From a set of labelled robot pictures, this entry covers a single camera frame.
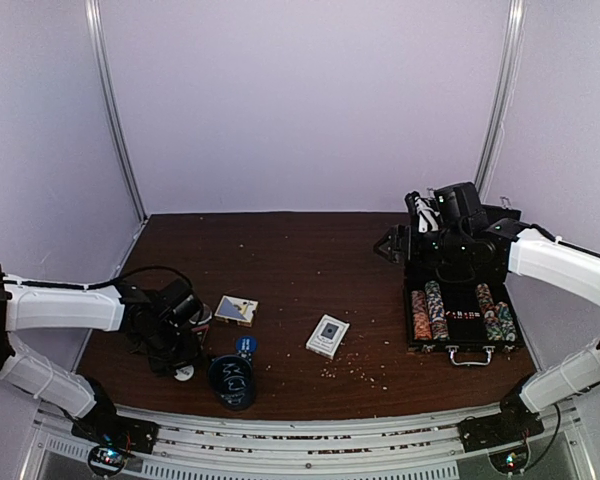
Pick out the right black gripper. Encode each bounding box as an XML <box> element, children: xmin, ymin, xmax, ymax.
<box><xmin>373</xmin><ymin>225</ymin><xmax>469</xmax><ymax>269</ymax></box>

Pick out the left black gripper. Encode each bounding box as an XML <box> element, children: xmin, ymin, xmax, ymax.
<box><xmin>143</xmin><ymin>321</ymin><xmax>204</xmax><ymax>378</ymax></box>

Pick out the white dealer button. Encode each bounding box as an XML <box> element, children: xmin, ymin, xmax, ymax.
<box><xmin>174</xmin><ymin>365</ymin><xmax>195</xmax><ymax>382</ymax></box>

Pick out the orange black chip stack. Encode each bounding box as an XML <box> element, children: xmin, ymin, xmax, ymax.
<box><xmin>411</xmin><ymin>290</ymin><xmax>431</xmax><ymax>340</ymax></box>
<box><xmin>475</xmin><ymin>283</ymin><xmax>497</xmax><ymax>319</ymax></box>

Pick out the white card deck box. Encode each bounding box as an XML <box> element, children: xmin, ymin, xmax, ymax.
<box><xmin>305</xmin><ymin>314</ymin><xmax>350</xmax><ymax>360</ymax></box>

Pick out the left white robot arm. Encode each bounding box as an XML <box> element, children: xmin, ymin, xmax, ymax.
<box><xmin>0</xmin><ymin>265</ymin><xmax>212</xmax><ymax>444</ymax></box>

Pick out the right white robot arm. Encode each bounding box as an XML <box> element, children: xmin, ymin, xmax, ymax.
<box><xmin>374</xmin><ymin>182</ymin><xmax>600</xmax><ymax>448</ymax></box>

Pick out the triangular all in button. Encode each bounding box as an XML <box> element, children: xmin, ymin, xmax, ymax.
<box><xmin>198</xmin><ymin>325</ymin><xmax>210</xmax><ymax>342</ymax></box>

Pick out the clear acrylic dealer button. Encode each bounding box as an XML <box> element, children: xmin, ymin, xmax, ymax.
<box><xmin>197</xmin><ymin>305</ymin><xmax>213</xmax><ymax>326</ymax></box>

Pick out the yellow blue card deck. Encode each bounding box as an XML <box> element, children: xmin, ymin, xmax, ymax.
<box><xmin>214</xmin><ymin>295</ymin><xmax>259</xmax><ymax>327</ymax></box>

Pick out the blue round blind button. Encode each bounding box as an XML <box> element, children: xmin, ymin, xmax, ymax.
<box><xmin>235</xmin><ymin>336</ymin><xmax>258</xmax><ymax>358</ymax></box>

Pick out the black poker chip case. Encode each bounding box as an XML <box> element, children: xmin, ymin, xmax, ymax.
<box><xmin>403</xmin><ymin>204</ymin><xmax>525</xmax><ymax>365</ymax></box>

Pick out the dark blue printed cup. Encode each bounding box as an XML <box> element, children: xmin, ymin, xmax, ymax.
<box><xmin>207</xmin><ymin>355</ymin><xmax>256</xmax><ymax>411</ymax></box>

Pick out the green blue chip stack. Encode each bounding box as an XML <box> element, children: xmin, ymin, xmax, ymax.
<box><xmin>425</xmin><ymin>280</ymin><xmax>449</xmax><ymax>341</ymax></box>

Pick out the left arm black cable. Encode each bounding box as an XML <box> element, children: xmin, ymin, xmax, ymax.
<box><xmin>0</xmin><ymin>265</ymin><xmax>194</xmax><ymax>301</ymax></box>

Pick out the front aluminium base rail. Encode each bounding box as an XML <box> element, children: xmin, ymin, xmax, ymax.
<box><xmin>19</xmin><ymin>392</ymin><xmax>589</xmax><ymax>480</ymax></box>

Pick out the right aluminium frame post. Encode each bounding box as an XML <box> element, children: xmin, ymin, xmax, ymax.
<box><xmin>474</xmin><ymin>0</ymin><xmax>526</xmax><ymax>201</ymax></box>

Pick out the aluminium frame post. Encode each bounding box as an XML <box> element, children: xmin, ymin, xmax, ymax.
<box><xmin>474</xmin><ymin>0</ymin><xmax>526</xmax><ymax>201</ymax></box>
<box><xmin>84</xmin><ymin>0</ymin><xmax>148</xmax><ymax>223</ymax></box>

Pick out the left aluminium frame post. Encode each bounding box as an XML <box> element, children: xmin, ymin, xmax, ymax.
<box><xmin>84</xmin><ymin>0</ymin><xmax>148</xmax><ymax>223</ymax></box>

